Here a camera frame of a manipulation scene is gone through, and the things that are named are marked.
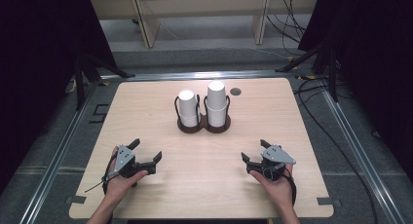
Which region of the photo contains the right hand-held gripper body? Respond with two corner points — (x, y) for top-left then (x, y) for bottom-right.
(259, 144), (297, 182)

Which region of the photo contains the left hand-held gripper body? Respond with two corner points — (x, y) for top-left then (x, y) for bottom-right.
(108, 144), (144, 180)

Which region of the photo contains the black wire cup holder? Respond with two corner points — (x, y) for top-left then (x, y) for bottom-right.
(173, 93), (233, 134)

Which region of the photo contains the short stack of paper cups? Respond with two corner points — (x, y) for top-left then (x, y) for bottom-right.
(177, 89), (201, 129)

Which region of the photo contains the tall stack of paper cups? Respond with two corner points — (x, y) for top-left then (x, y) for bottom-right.
(206, 80), (229, 129)

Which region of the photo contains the person's left hand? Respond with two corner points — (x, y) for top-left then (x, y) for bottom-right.
(103, 145), (149, 201)

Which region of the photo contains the person's right hand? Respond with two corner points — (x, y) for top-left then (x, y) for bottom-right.
(248, 164), (296, 212)

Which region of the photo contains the black metal stand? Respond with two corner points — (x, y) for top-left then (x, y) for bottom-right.
(275, 38), (341, 103)
(71, 52), (136, 112)

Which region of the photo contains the black curtain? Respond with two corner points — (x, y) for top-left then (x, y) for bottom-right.
(297, 0), (413, 174)
(0, 0), (119, 194)

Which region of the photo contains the light wooden bench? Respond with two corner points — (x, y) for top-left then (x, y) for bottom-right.
(88, 0), (321, 50)

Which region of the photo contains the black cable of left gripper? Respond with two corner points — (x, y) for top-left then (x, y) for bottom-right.
(84, 150), (120, 197)

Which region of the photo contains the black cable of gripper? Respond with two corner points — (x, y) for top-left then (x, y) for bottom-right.
(84, 150), (120, 197)
(282, 167), (298, 208)

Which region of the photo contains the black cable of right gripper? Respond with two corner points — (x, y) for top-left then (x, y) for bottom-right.
(282, 167), (298, 208)

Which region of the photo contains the long black floor cable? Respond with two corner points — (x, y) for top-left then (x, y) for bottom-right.
(292, 77), (380, 224)

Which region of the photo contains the metal floor rail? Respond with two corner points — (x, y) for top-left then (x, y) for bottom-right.
(19, 81), (102, 224)
(98, 69), (295, 83)
(319, 82), (408, 224)

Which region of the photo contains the thin white floor cable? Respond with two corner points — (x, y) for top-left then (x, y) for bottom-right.
(248, 46), (290, 60)

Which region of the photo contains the tangle of black floor cables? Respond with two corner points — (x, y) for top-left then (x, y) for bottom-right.
(265, 0), (308, 46)

